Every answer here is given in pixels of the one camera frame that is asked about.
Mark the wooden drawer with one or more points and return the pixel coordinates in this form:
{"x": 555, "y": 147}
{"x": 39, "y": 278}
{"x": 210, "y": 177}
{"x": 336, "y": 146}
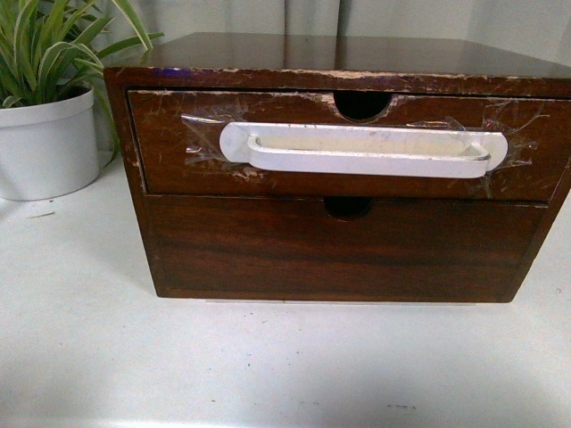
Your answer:
{"x": 177, "y": 136}
{"x": 292, "y": 249}

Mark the green striped spider plant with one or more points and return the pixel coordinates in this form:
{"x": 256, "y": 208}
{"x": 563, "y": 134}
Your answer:
{"x": 48, "y": 51}

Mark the brown wooden drawer cabinet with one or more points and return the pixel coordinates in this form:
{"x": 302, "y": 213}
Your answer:
{"x": 363, "y": 74}

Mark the white plant pot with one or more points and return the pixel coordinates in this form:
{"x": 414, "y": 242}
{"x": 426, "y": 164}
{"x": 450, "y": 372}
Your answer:
{"x": 48, "y": 150}

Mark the white metal drawer handle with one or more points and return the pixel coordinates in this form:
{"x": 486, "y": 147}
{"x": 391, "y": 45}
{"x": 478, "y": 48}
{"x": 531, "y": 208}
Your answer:
{"x": 374, "y": 151}

